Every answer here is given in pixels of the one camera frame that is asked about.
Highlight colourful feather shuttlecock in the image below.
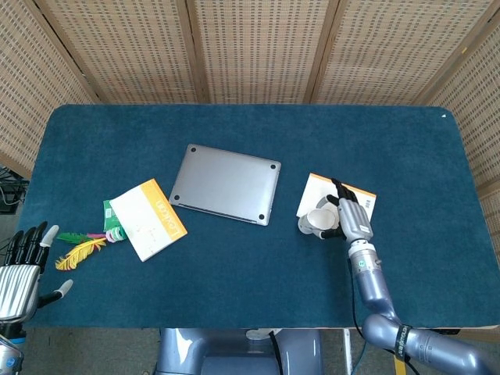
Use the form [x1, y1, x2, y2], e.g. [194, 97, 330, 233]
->
[54, 227, 128, 271]

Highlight blue carpet table cover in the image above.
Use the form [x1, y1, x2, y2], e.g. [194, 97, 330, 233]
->
[17, 103, 485, 330]

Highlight black velcro strap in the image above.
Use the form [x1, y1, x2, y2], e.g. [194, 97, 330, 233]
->
[393, 323, 413, 375]

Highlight green printed card package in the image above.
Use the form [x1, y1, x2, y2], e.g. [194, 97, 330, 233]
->
[102, 198, 123, 232]

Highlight woven bamboo folding screen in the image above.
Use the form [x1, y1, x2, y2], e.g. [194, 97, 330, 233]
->
[0, 0, 500, 330]

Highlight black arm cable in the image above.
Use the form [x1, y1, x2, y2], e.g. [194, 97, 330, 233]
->
[346, 255, 415, 375]

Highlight grey closed laptop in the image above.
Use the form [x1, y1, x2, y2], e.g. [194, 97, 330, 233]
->
[170, 143, 282, 227]

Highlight notebook with orange Lexicon spine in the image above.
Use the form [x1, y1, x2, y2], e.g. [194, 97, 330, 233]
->
[109, 178, 188, 263]

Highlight black floor cables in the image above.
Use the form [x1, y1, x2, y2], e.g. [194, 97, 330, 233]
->
[0, 166, 29, 214]

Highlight grey robot torso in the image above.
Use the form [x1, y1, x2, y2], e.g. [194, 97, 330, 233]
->
[155, 327, 325, 375]

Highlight black torso cable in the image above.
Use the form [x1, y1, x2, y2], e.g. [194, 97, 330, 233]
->
[268, 330, 284, 375]

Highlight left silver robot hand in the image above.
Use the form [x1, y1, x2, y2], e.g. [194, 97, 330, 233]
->
[0, 221, 74, 323]

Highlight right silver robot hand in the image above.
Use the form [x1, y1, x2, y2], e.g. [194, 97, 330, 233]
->
[315, 177, 374, 244]

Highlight white printed paper cup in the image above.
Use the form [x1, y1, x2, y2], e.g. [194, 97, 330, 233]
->
[297, 208, 341, 237]

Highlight white notepad with barcode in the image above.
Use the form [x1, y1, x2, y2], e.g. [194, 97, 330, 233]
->
[295, 173, 378, 232]

